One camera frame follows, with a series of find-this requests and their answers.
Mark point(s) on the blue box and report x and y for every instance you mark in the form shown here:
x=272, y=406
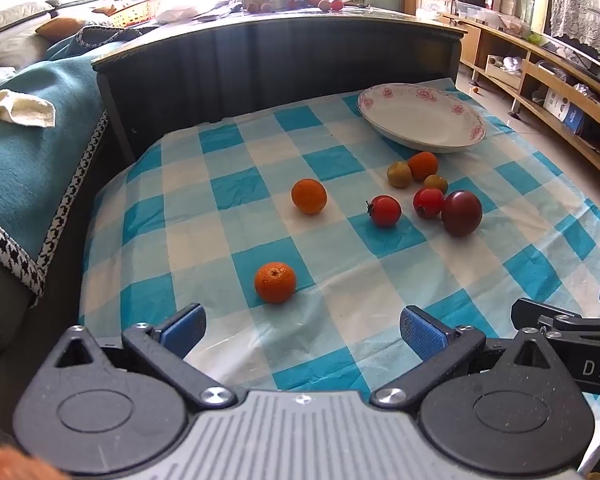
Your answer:
x=574, y=117

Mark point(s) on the orange cushion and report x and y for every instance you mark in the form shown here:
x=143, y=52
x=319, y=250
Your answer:
x=62, y=29

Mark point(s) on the orange fuzzy cloth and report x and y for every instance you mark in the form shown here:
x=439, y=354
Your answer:
x=10, y=455

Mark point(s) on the red tomato with stem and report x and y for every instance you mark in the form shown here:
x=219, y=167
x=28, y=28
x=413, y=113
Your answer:
x=385, y=211

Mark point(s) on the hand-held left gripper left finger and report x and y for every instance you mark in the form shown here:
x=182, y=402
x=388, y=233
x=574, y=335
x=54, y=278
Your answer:
x=182, y=330

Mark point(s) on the cream cloth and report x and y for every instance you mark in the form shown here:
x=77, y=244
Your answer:
x=17, y=109

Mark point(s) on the teal blanket with houndstooth border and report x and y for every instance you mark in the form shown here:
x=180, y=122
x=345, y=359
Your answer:
x=30, y=170

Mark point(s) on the dark blue knitted cloth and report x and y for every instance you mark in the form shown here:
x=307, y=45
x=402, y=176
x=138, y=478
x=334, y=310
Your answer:
x=107, y=35

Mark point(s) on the smooth round orange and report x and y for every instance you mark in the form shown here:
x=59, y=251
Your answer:
x=309, y=196

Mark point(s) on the wooden shelf unit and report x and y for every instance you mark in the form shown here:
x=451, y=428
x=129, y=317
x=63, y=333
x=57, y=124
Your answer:
x=530, y=67

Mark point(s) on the dark purple tomato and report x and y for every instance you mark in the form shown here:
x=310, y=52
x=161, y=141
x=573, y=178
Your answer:
x=461, y=213

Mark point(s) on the small orange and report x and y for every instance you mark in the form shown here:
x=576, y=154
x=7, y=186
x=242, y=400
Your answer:
x=423, y=165

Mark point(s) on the grey sofa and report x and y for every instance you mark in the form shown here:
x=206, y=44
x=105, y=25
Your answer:
x=10, y=20

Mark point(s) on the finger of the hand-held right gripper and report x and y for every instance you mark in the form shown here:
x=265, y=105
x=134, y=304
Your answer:
x=540, y=307

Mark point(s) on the brownish-yellow jujube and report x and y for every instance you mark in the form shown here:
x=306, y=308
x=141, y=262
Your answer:
x=436, y=183

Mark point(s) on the red patterned basket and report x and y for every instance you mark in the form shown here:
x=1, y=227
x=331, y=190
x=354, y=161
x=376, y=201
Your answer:
x=135, y=12

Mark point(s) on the white box with dark print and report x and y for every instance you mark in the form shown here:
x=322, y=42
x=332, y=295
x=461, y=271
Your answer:
x=555, y=102

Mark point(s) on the yellow-green jujube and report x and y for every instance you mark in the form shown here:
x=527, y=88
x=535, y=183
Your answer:
x=399, y=175

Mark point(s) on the white plate with pink flowers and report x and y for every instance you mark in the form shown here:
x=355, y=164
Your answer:
x=420, y=120

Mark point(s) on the clear plastic storage bin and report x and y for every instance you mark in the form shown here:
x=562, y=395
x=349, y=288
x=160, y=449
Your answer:
x=470, y=9

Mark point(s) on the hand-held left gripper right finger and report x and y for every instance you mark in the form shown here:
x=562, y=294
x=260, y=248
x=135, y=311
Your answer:
x=422, y=332

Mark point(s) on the black television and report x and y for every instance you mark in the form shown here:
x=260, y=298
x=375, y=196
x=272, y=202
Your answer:
x=597, y=69

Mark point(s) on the white drawer box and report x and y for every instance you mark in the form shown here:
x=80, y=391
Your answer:
x=500, y=74

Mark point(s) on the large dimpled orange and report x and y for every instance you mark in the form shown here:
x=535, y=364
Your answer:
x=275, y=282

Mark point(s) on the blue white checkered tablecloth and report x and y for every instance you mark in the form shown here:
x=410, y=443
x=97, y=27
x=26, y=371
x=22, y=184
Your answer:
x=330, y=280

